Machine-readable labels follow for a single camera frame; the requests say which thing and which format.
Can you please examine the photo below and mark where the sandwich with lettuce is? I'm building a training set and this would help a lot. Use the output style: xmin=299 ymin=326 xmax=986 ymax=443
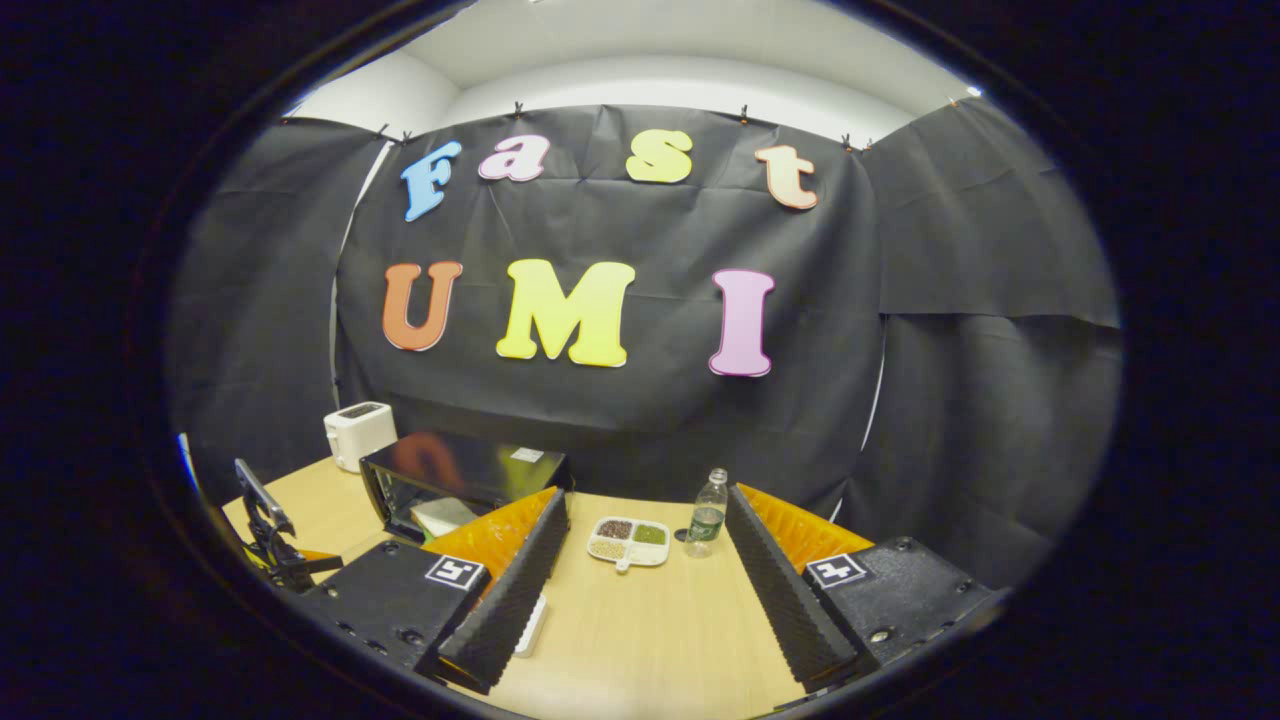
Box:
xmin=410 ymin=497 xmax=479 ymax=541

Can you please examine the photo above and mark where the black backdrop cloth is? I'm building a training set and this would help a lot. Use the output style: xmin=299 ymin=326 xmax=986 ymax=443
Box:
xmin=165 ymin=95 xmax=1126 ymax=591

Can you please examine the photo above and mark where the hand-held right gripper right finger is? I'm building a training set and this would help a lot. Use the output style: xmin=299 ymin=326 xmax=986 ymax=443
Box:
xmin=725 ymin=482 xmax=1011 ymax=691

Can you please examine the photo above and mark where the white rectangular tray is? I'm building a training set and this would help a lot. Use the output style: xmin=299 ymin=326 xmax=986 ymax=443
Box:
xmin=512 ymin=592 xmax=549 ymax=658

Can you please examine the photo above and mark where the white toaster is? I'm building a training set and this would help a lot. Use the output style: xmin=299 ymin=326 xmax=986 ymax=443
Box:
xmin=323 ymin=401 xmax=399 ymax=474

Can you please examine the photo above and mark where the black electric oven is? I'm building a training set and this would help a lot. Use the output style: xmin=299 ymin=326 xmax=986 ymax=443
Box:
xmin=358 ymin=430 xmax=576 ymax=546

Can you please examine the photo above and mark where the white sectioned plate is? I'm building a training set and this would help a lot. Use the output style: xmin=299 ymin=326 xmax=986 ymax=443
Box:
xmin=586 ymin=515 xmax=671 ymax=574

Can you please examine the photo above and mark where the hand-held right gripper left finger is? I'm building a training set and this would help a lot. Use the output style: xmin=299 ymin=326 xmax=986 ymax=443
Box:
xmin=300 ymin=485 xmax=571 ymax=696

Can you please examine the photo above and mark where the clear plastic water bottle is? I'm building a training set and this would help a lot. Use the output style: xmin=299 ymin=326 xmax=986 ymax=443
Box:
xmin=684 ymin=467 xmax=729 ymax=559

